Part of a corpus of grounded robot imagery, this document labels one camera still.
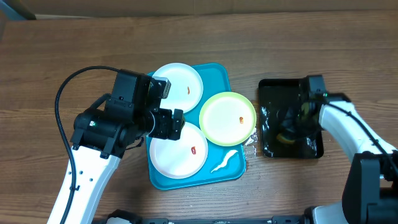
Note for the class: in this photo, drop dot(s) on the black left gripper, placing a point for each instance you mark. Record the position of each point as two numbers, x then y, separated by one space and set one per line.
165 132

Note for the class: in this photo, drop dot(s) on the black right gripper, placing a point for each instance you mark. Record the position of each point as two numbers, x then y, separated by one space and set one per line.
292 123

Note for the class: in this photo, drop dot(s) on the green yellow sponge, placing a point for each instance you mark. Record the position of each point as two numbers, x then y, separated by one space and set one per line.
285 138

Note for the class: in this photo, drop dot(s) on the white plate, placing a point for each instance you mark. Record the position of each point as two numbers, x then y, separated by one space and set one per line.
186 86
181 158

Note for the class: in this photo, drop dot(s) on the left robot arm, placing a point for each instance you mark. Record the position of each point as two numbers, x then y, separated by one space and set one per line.
114 123

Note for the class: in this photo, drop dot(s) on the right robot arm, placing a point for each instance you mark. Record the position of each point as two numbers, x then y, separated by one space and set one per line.
370 193

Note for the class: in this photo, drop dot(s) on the black rectangular tray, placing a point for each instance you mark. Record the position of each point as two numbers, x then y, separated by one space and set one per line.
275 96

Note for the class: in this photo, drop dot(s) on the teal plastic tray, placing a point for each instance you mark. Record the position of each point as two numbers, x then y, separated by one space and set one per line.
215 80

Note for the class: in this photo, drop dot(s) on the light green plate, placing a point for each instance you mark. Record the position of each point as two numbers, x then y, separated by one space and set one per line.
227 118

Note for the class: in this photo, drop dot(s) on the white soap smear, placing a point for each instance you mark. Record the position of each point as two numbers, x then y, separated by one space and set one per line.
225 160

